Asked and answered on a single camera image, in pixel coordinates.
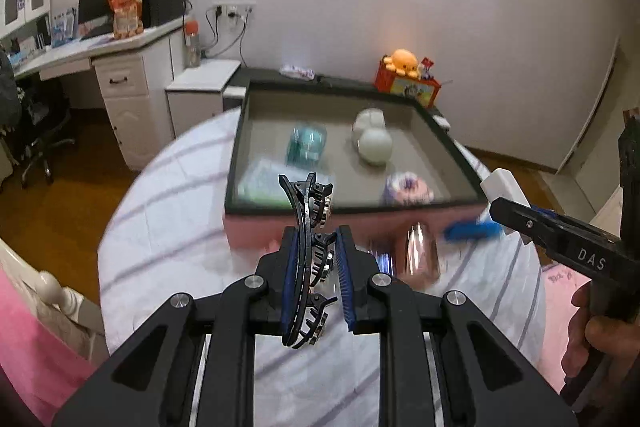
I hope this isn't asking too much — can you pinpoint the rose gold metal canister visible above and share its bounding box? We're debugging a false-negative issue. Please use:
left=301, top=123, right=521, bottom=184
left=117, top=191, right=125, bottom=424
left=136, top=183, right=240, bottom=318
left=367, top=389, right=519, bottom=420
left=394, top=223, right=440, bottom=291

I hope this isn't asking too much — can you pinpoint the pink crochet donut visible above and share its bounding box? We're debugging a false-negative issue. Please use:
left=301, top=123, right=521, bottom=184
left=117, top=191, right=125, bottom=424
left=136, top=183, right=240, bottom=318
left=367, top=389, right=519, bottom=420
left=383, top=171, right=434, bottom=206

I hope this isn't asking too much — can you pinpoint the white round figurine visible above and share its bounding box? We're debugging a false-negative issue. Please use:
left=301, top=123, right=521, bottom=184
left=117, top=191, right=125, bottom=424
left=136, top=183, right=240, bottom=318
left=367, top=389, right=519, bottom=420
left=352, top=107, right=393, bottom=166

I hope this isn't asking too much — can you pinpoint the black hair claw clip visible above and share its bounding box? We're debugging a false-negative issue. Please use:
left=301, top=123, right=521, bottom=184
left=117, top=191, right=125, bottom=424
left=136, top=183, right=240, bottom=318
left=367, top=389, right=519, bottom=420
left=279, top=172, right=337, bottom=349

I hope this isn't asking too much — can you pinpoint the clear plastic labelled case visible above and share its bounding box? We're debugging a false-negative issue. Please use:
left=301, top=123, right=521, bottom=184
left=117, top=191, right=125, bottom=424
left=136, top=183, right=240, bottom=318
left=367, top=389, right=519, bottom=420
left=234, top=157, right=310, bottom=209

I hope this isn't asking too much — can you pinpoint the person right hand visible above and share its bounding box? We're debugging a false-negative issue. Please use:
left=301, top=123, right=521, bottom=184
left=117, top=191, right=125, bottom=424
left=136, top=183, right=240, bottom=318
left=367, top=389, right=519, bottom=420
left=561, top=283, right=639, bottom=386

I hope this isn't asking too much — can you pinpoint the pink printed bedsheet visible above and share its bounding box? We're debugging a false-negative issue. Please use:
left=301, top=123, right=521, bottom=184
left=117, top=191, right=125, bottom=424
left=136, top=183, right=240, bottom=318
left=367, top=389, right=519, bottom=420
left=538, top=265, right=589, bottom=391

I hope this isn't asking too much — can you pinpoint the pink pillow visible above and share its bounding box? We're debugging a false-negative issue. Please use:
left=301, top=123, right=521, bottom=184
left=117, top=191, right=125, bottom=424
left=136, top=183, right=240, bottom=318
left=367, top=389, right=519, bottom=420
left=1, top=274, right=96, bottom=426

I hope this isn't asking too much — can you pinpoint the white striped quilt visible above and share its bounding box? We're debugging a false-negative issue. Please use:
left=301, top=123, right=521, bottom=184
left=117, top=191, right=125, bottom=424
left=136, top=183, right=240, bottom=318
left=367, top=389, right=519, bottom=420
left=96, top=106, right=549, bottom=427

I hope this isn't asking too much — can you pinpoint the pink box with black rim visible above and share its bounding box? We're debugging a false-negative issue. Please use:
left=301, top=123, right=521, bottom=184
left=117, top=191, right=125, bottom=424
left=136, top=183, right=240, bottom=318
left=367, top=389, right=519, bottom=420
left=224, top=83, right=487, bottom=249

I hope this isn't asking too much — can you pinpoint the red picture storage box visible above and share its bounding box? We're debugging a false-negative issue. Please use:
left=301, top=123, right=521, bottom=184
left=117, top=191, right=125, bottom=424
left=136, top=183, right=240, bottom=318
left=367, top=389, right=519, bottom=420
left=374, top=60, right=442, bottom=108

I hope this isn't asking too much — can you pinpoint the orange octopus plush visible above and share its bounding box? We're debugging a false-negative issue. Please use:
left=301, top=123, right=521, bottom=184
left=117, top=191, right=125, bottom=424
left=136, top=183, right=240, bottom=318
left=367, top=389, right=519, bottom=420
left=383, top=49, right=419, bottom=79

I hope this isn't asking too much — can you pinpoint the white packet on cabinet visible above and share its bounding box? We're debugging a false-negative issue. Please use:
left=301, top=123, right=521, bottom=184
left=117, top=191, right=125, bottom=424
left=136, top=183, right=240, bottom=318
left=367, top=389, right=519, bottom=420
left=279, top=65, right=316, bottom=81

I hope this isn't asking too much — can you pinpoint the black office chair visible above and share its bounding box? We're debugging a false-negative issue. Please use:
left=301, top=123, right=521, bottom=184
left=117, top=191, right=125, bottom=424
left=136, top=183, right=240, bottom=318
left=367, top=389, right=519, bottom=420
left=1, top=49, right=76, bottom=188

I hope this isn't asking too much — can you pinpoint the white small side cabinet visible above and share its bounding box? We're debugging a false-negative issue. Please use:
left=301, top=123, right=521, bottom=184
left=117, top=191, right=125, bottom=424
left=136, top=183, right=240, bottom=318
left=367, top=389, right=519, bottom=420
left=165, top=58, right=241, bottom=138

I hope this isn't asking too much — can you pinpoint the black white low cabinet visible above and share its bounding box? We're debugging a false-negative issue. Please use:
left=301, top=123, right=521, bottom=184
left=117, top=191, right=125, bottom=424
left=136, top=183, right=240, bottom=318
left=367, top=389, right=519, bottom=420
left=221, top=66, right=452, bottom=130

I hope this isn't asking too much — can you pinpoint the white desk with drawers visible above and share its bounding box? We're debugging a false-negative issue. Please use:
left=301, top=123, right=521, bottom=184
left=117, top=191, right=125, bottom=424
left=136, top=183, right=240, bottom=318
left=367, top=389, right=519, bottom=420
left=14, top=17, right=184, bottom=171

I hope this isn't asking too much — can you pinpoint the orange cap bottle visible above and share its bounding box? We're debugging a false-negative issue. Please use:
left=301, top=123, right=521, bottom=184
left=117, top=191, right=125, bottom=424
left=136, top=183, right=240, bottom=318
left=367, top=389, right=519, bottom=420
left=183, top=20, right=201, bottom=68

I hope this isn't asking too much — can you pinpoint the orange snack bag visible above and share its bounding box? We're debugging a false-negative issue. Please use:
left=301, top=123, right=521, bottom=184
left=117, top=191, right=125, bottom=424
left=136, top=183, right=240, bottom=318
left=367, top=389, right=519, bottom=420
left=107, top=0, right=143, bottom=40

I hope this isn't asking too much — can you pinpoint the white bed post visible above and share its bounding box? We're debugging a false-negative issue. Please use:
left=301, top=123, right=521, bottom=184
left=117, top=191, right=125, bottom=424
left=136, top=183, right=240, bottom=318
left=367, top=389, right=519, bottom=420
left=1, top=241, right=108, bottom=364

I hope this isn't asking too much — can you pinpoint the white wall power strip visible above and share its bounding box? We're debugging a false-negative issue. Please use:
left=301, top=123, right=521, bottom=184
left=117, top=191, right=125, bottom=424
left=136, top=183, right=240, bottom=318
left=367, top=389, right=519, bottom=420
left=213, top=2, right=256, bottom=22

